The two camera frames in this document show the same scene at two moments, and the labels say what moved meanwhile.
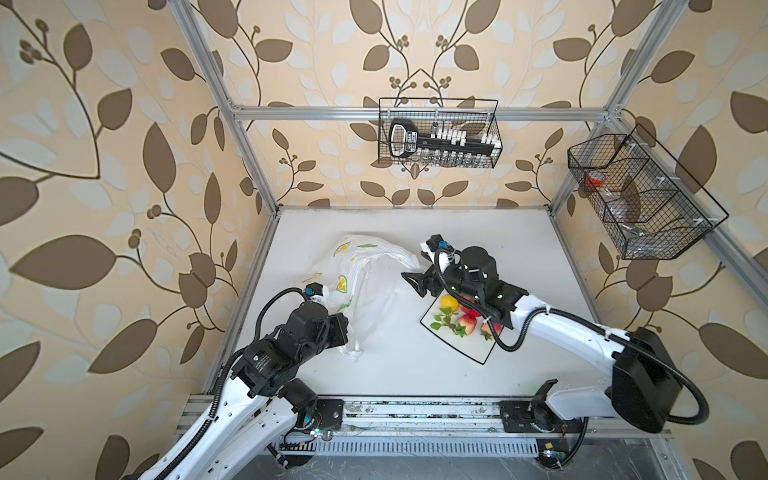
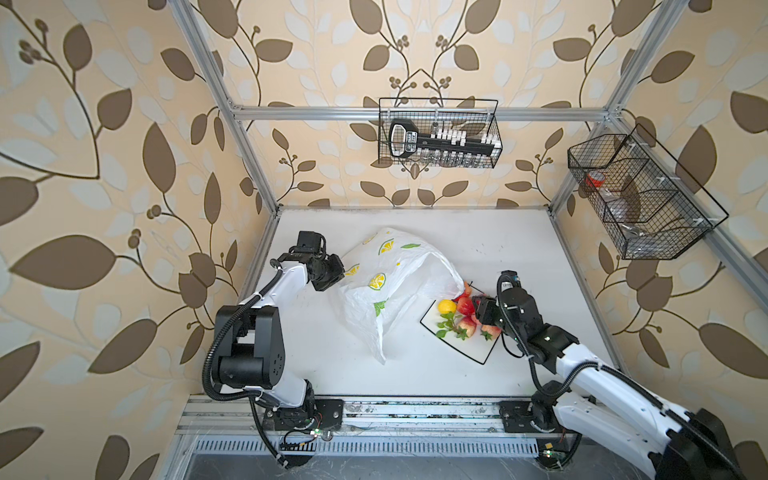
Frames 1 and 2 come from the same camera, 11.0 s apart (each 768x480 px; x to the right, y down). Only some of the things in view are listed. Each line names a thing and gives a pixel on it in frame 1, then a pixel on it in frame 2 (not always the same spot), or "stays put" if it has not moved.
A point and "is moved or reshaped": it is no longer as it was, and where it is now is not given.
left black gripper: (340, 324) to (338, 271)
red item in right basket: (595, 179) stays put
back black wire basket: (443, 132) stays put
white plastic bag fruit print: (360, 273) is moved or reshaped
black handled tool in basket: (404, 140) stays put
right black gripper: (431, 276) to (484, 309)
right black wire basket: (650, 206) stays put
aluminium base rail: (420, 426) stays put
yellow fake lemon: (449, 301) stays put
